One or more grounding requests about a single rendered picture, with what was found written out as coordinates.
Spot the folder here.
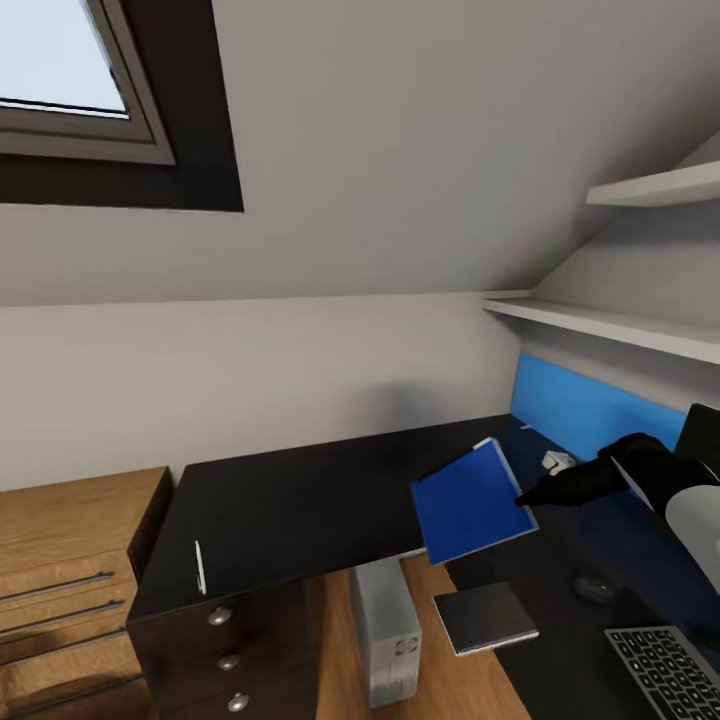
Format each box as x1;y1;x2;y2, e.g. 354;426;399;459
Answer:
410;437;540;565

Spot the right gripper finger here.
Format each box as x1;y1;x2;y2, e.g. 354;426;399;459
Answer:
515;485;548;507

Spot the notebook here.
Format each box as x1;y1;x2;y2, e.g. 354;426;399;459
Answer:
431;581;539;657

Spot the monitor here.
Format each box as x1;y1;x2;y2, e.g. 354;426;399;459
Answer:
648;403;720;643

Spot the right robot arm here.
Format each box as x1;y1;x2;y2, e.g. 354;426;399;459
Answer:
515;432;720;594

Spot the keyboard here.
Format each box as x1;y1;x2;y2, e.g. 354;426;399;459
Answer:
605;626;720;720

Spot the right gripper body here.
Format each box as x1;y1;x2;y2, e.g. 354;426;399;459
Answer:
537;461;607;506

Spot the mouse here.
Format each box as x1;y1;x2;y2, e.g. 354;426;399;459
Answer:
572;576;613;605

